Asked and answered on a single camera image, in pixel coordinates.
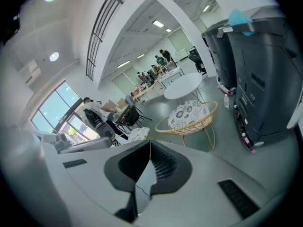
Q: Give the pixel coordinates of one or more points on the teal cloth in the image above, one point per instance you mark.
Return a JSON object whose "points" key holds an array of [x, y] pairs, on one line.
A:
{"points": [[237, 18]]}

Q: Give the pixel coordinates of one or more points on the white wall air conditioner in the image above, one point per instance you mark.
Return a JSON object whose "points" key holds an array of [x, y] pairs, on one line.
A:
{"points": [[30, 73]]}

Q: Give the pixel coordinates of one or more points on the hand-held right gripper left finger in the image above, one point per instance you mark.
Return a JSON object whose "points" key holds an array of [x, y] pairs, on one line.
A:
{"points": [[94, 185]]}

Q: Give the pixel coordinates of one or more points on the clear plastic bottle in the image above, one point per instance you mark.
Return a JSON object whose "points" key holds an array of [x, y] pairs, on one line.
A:
{"points": [[226, 102]]}

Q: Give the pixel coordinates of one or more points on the long white counter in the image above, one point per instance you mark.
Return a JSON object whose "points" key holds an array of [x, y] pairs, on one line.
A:
{"points": [[170, 77]]}

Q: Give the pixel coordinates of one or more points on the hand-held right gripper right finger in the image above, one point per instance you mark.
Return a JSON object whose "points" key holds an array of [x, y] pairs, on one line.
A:
{"points": [[203, 174]]}

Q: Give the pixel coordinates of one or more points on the rectangular ceiling light panel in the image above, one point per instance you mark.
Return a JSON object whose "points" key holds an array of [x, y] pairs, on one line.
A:
{"points": [[206, 8], [123, 64], [168, 30], [158, 23], [140, 56]]}

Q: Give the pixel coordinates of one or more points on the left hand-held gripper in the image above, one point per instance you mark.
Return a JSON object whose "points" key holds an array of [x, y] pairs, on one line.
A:
{"points": [[55, 141]]}

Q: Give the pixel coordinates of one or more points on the large dark grey copier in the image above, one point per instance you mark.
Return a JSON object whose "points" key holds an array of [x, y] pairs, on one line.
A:
{"points": [[265, 79], [221, 55]]}

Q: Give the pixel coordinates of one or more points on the cardboard box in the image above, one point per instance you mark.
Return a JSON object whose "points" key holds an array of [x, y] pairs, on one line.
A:
{"points": [[119, 103]]}

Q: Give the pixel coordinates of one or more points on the large glass window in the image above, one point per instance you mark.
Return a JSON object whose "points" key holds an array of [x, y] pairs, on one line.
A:
{"points": [[54, 105]]}

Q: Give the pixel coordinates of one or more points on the round white table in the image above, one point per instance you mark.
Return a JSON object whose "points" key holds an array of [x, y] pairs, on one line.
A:
{"points": [[183, 86]]}

